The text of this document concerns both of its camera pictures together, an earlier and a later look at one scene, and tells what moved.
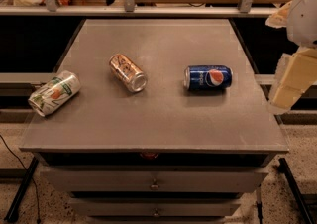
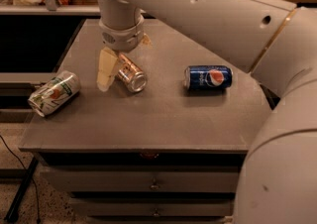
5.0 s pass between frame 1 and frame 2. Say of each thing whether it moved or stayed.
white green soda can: stayed
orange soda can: stayed
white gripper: moved
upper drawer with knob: stayed
